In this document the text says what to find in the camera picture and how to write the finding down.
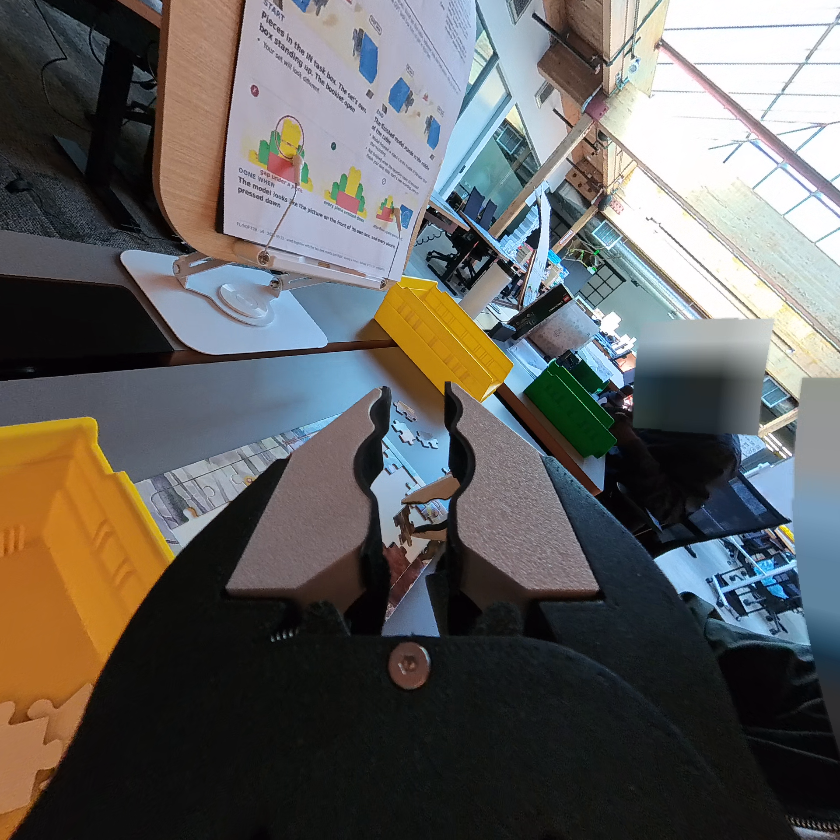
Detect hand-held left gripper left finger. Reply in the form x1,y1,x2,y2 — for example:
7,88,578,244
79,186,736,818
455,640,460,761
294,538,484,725
225,386,393,610

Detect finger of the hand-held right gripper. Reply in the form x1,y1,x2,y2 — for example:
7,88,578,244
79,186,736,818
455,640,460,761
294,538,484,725
402,474,460,506

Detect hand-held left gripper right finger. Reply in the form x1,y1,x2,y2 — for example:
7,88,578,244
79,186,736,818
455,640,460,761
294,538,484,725
444,382,601,605

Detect puzzle frame tray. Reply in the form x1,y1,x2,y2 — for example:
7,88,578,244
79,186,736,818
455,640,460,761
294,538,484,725
134,413,460,624

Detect yellow plastic bin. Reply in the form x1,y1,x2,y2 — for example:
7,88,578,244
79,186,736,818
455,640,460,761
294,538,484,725
0,416,175,840
374,276,514,403

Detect pile of puzzle pieces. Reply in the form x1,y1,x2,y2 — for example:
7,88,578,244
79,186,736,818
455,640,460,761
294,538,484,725
0,682,93,815

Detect person's right forearm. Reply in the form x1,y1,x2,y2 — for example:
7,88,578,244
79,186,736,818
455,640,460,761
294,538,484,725
682,591,828,840

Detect grey puzzle piece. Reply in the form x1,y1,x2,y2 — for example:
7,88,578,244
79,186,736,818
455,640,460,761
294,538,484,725
141,469,217,526
217,433,293,490

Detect green plastic bin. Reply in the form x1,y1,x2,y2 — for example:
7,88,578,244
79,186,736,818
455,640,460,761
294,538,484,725
524,357,618,458

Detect cardboard box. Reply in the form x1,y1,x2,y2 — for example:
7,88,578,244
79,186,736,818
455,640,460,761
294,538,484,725
528,302,601,358

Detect white paper roll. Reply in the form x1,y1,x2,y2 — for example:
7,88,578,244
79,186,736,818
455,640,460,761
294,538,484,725
459,269,513,316

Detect black printed box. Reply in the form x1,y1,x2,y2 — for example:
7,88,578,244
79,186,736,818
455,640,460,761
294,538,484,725
508,285,572,339

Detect black office chair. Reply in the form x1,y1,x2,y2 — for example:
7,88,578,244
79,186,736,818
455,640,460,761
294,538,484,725
617,472,791,559
425,226,483,296

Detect metal page holder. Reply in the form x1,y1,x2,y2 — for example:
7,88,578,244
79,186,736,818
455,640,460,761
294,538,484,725
258,151,309,265
376,203,406,291

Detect printed instruction sheet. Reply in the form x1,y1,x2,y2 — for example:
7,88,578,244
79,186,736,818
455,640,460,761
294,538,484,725
220,0,476,280

